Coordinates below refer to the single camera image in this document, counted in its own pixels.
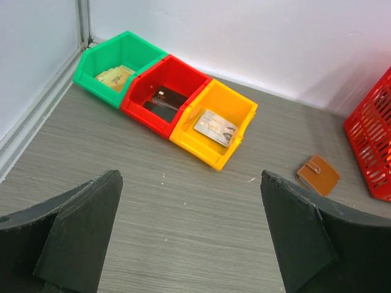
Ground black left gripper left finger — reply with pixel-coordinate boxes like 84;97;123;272
1;170;123;292

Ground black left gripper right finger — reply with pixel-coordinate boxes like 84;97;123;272
260;170;390;292

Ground brown leather card holder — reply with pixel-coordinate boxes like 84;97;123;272
296;154;340;197

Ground silver card in yellow bin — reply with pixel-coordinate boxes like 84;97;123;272
194;110;237;147

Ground gold cards in green bin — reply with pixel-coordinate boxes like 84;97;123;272
95;65;135;93

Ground black cards in red bin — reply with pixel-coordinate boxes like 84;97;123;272
144;86;187;123

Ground red shopping basket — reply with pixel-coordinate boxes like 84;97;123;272
343;70;390;203

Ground yellow plastic bin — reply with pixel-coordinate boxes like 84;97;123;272
170;79;258;171

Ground red plastic bin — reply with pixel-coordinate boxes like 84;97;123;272
120;54;211;139

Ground green plastic bin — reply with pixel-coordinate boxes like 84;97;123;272
73;31;167;109

